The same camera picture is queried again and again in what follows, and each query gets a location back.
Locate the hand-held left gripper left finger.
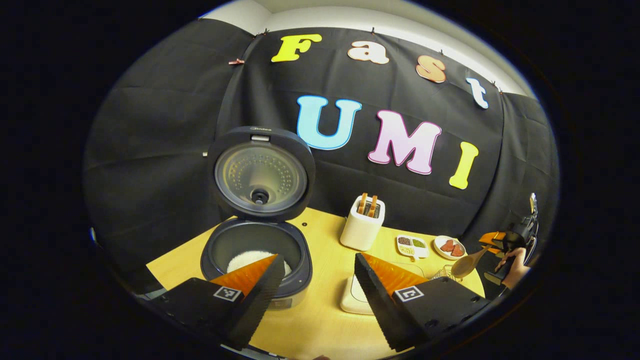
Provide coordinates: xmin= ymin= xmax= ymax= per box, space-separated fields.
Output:
xmin=150 ymin=253 xmax=287 ymax=351

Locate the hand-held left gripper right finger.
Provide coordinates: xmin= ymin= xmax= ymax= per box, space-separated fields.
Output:
xmin=354 ymin=252 xmax=493 ymax=353

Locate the wooden spoon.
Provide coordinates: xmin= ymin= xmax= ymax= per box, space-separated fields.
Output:
xmin=451 ymin=244 xmax=493 ymax=279

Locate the white round plate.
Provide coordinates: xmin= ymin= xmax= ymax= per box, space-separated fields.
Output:
xmin=433 ymin=235 xmax=467 ymax=261

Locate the white toaster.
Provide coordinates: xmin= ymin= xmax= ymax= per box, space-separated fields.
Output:
xmin=340 ymin=194 xmax=386 ymax=252

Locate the white divided dish of beans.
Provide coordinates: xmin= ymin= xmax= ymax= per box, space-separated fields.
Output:
xmin=396 ymin=234 xmax=430 ymax=262

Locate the black rice cooker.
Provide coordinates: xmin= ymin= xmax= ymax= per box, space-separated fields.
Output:
xmin=200 ymin=126 xmax=317 ymax=311

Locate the metal wire chopstick holder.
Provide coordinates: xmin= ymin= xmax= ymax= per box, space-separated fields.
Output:
xmin=429 ymin=265 xmax=458 ymax=282

